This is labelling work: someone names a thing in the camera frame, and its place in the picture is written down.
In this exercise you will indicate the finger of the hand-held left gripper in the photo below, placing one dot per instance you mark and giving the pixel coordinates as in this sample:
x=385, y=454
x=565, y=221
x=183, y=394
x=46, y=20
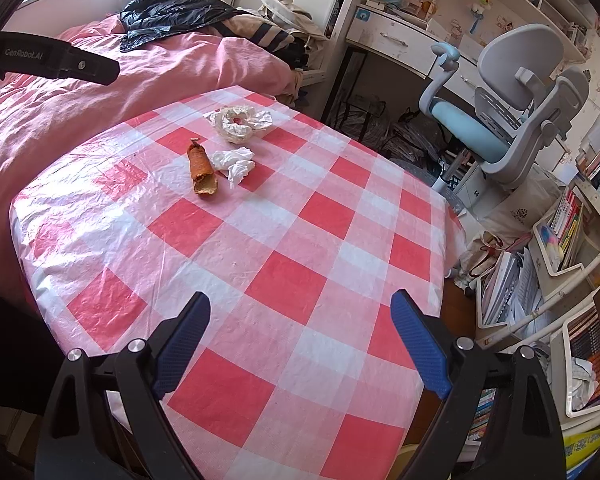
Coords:
x=87, y=67

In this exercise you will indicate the pink white checked tablecloth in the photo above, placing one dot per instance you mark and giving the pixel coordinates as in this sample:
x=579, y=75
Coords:
x=280, y=270

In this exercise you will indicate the white paper wrapper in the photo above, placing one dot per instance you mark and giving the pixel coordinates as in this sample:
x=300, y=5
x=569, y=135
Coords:
x=235, y=125

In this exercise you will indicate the shiny black jacket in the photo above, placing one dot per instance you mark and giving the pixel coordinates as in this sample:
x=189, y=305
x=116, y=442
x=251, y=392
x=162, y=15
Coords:
x=180, y=17

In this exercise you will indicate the beige navy striped cloth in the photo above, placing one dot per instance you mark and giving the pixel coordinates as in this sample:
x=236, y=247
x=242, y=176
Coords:
x=260, y=30

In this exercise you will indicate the cream bin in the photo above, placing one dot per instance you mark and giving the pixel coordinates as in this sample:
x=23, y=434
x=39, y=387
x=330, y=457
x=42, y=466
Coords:
x=410, y=462

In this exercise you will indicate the pink bed blanket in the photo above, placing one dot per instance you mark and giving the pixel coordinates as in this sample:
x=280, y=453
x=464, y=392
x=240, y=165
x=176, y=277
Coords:
x=105, y=105

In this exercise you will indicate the white tissue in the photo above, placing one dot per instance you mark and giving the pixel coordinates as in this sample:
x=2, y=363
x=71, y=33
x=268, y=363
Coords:
x=232, y=162

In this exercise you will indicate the white desk drawer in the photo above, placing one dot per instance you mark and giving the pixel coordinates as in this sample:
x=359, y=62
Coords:
x=380, y=30

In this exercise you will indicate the white paper bag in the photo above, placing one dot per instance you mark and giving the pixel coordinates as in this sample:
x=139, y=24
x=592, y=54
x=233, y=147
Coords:
x=520, y=210

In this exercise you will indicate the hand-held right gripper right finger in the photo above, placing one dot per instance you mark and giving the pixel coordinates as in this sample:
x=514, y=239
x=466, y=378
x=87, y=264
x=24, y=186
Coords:
x=422, y=347

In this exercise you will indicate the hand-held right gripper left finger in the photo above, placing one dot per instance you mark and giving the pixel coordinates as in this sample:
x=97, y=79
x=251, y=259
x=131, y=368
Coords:
x=180, y=350

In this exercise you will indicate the blue hanging brush toy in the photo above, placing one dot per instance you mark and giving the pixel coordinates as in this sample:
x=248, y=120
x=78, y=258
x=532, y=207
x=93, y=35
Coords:
x=477, y=22

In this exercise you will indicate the white desk with hutch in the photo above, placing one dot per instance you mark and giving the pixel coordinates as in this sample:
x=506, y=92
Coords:
x=450, y=20

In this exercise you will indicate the beige tote bag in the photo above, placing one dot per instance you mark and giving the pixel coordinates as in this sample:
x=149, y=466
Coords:
x=292, y=15

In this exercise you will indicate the row of colourful books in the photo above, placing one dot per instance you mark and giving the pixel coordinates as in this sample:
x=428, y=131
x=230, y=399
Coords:
x=567, y=220
x=592, y=340

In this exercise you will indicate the yellow blue book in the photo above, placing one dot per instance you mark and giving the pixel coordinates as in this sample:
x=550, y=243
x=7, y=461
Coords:
x=587, y=447

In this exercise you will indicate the orange peel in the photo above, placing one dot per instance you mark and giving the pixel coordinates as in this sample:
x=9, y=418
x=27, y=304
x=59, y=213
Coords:
x=200, y=167

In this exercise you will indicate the grey office chair blue seat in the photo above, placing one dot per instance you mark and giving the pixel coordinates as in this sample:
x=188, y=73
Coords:
x=520, y=65

